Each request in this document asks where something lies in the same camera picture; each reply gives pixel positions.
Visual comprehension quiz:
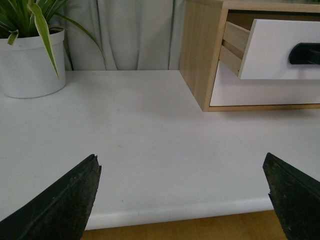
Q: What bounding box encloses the green striped plant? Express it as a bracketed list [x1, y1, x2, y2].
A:
[0, 0, 107, 78]

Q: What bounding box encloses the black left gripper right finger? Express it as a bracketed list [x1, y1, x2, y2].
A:
[262, 153, 320, 240]

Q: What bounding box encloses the grey curtain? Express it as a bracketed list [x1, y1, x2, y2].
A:
[61, 0, 186, 71]

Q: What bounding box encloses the black drawer handle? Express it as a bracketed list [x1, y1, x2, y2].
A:
[288, 42, 320, 65]

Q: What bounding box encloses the white plant pot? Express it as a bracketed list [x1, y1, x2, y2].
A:
[0, 30, 66, 99]

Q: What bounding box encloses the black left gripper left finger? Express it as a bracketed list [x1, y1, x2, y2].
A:
[0, 154, 102, 240]

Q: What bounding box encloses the light wooden drawer cabinet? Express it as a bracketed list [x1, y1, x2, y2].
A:
[179, 0, 320, 112]

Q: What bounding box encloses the white drawer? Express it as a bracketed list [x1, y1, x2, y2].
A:
[218, 18, 320, 81]
[209, 61, 320, 107]

